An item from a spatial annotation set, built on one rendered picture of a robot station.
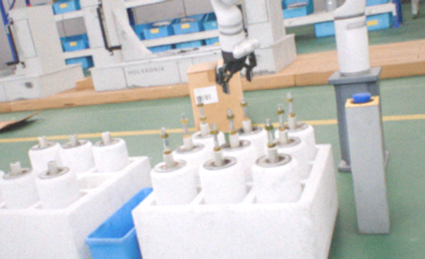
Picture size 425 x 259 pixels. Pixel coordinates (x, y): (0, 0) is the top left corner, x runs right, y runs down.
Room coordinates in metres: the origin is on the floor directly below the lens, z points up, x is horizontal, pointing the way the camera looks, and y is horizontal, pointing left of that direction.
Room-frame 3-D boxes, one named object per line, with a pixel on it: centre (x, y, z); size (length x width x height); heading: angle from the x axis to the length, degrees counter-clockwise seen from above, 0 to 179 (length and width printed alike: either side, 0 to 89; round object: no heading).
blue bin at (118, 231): (1.16, 0.23, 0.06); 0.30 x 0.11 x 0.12; 158
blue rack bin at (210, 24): (6.40, -0.39, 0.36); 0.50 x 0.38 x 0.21; 153
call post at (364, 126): (1.08, -0.34, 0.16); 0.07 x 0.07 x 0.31; 68
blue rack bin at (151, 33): (6.75, 0.40, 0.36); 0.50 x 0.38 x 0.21; 154
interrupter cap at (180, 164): (1.05, 0.11, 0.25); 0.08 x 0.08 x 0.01
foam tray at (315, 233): (1.12, -0.05, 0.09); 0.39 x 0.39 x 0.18; 68
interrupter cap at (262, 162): (0.96, -0.11, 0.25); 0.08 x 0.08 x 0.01
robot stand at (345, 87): (1.51, -0.47, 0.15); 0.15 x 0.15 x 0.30; 64
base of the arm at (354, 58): (1.51, -0.47, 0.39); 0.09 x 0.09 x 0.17; 64
